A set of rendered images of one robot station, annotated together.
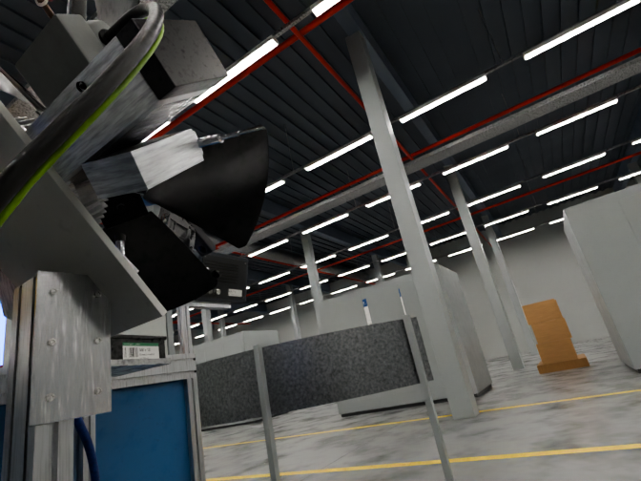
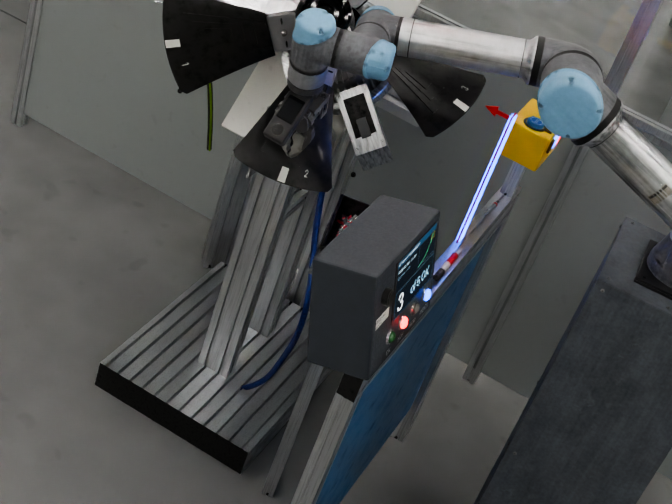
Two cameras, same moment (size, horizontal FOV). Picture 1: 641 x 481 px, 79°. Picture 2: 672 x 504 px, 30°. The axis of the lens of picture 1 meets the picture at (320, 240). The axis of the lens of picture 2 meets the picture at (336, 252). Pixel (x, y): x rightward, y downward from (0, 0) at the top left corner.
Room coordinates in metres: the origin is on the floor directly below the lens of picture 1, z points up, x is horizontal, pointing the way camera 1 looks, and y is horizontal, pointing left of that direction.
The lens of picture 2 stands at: (3.07, -0.06, 2.31)
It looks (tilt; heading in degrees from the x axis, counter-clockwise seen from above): 34 degrees down; 165
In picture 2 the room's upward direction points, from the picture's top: 20 degrees clockwise
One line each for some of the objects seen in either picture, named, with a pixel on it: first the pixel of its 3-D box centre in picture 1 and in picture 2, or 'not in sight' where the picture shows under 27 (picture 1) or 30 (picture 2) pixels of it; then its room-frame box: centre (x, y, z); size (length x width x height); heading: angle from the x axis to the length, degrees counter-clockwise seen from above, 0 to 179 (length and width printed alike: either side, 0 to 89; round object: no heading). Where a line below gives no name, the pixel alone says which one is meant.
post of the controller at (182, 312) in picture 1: (183, 325); not in sight; (1.34, 0.53, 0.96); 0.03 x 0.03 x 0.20; 60
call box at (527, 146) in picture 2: not in sight; (532, 136); (0.63, 0.94, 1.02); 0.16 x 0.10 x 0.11; 150
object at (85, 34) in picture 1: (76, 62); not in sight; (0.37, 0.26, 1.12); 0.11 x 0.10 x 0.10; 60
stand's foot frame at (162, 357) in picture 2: not in sight; (230, 359); (0.46, 0.47, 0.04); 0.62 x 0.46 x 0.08; 150
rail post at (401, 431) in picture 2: not in sight; (445, 331); (0.60, 0.96, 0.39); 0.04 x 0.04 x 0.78; 60
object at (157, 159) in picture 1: (147, 161); not in sight; (0.47, 0.22, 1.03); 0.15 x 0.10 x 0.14; 150
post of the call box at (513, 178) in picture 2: not in sight; (516, 171); (0.63, 0.94, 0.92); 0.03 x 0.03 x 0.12; 60
